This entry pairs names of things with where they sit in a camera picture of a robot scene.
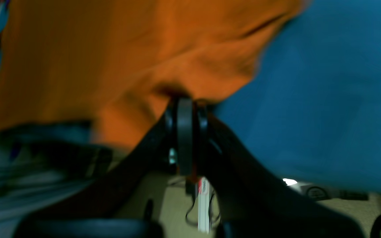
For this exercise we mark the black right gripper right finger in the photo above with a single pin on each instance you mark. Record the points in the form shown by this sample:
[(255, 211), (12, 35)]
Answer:
[(253, 202)]

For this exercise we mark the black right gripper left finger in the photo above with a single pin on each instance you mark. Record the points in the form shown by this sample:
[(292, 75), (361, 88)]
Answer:
[(86, 214)]

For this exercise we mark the white power strip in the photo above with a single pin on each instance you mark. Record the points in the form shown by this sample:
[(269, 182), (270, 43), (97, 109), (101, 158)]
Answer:
[(204, 205)]

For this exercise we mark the orange t-shirt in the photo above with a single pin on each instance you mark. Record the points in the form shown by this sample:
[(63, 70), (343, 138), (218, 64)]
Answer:
[(117, 63)]

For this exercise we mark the blue table cloth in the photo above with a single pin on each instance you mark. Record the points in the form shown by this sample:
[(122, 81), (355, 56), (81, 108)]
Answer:
[(312, 111)]

